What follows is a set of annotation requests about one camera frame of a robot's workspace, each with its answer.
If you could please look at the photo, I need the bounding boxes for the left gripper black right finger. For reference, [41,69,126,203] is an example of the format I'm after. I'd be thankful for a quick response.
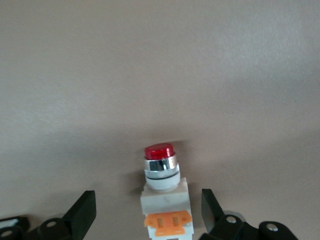
[199,188,245,240]

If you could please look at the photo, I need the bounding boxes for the red push button switch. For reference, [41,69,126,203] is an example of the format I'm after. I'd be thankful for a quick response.
[139,142,194,240]

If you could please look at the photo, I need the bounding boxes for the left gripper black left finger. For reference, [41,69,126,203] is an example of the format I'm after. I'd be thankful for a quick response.
[32,190,97,240]

